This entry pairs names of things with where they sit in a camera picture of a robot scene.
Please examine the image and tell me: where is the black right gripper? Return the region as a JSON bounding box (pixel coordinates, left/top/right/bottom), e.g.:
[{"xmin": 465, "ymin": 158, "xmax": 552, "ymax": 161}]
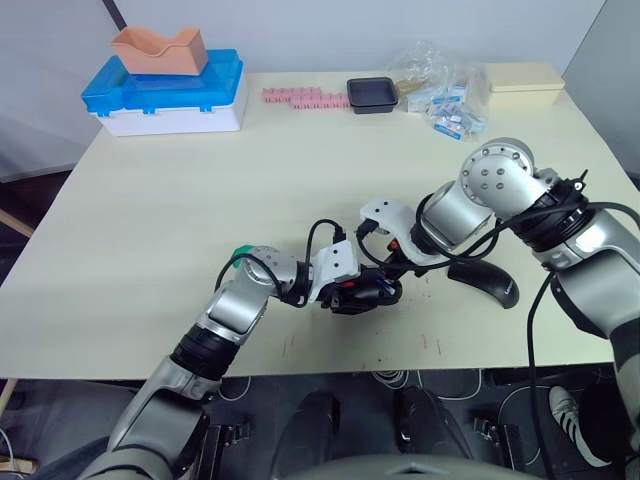
[{"xmin": 377, "ymin": 234, "xmax": 417, "ymax": 293}]

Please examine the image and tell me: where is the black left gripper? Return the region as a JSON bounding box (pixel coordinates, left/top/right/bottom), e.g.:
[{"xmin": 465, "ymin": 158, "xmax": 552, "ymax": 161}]
[{"xmin": 327, "ymin": 267, "xmax": 399, "ymax": 316}]

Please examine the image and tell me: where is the black mouse base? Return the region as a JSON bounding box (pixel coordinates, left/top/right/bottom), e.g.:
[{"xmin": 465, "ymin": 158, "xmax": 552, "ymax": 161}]
[{"xmin": 358, "ymin": 269, "xmax": 405, "ymax": 309}]

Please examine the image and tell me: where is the black mouse cover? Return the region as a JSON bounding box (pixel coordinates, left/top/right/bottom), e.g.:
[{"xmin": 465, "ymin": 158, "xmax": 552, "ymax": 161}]
[{"xmin": 446, "ymin": 260, "xmax": 521, "ymax": 311}]

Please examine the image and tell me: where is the clear bag of small boxes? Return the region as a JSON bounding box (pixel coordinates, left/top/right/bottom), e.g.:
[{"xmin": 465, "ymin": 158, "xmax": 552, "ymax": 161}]
[{"xmin": 385, "ymin": 39, "xmax": 490, "ymax": 144}]

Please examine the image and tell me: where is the black square tray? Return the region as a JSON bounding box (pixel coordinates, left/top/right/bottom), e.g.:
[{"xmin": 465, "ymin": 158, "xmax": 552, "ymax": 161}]
[{"xmin": 346, "ymin": 76, "xmax": 400, "ymax": 116}]

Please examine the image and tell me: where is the pink block strip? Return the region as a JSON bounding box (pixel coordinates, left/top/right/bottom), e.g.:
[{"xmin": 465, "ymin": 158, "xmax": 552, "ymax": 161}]
[{"xmin": 261, "ymin": 86, "xmax": 351, "ymax": 112}]

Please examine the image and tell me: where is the cream lidded box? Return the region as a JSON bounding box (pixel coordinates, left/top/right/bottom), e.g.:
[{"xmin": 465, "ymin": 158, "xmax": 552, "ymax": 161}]
[{"xmin": 483, "ymin": 61, "xmax": 567, "ymax": 110}]

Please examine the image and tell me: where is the white striped sneaker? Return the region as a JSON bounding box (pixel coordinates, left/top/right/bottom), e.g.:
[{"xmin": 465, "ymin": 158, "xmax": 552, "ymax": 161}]
[{"xmin": 548, "ymin": 385, "xmax": 615, "ymax": 469}]

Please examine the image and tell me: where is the blue and white storage box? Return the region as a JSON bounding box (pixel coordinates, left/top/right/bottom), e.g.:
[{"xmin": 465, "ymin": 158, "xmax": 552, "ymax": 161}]
[{"xmin": 81, "ymin": 48, "xmax": 247, "ymax": 138}]

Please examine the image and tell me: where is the orange plastic holder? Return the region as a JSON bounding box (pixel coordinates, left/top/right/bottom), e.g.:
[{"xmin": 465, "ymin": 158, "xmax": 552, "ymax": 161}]
[{"xmin": 110, "ymin": 26, "xmax": 209, "ymax": 77}]

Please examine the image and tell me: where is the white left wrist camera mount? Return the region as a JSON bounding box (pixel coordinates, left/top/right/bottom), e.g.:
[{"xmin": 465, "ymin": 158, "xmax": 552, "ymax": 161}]
[{"xmin": 308, "ymin": 242, "xmax": 362, "ymax": 304}]

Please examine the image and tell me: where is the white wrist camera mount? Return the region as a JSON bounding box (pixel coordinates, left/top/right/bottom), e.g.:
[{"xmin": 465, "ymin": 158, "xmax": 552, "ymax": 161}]
[
  {"xmin": 308, "ymin": 242, "xmax": 362, "ymax": 304},
  {"xmin": 359, "ymin": 198, "xmax": 450, "ymax": 267}
]

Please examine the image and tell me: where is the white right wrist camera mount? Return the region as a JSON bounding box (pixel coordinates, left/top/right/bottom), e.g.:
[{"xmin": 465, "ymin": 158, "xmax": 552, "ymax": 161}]
[{"xmin": 359, "ymin": 198, "xmax": 450, "ymax": 267}]

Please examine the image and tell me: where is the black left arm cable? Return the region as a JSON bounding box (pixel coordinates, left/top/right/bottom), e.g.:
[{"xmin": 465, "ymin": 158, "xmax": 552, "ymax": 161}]
[{"xmin": 214, "ymin": 218, "xmax": 349, "ymax": 307}]

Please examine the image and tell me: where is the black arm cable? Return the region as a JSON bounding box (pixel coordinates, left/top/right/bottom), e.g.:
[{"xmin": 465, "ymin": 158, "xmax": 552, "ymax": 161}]
[
  {"xmin": 355, "ymin": 169, "xmax": 640, "ymax": 480},
  {"xmin": 214, "ymin": 218, "xmax": 349, "ymax": 307}
]

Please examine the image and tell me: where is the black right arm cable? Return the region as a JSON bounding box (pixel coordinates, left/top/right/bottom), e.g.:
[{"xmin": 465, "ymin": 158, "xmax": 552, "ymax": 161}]
[{"xmin": 355, "ymin": 169, "xmax": 640, "ymax": 480}]

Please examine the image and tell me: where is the wooden frame piece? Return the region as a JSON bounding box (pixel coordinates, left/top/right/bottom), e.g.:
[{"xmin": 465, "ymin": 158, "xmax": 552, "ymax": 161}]
[{"xmin": 0, "ymin": 206, "xmax": 36, "ymax": 237}]

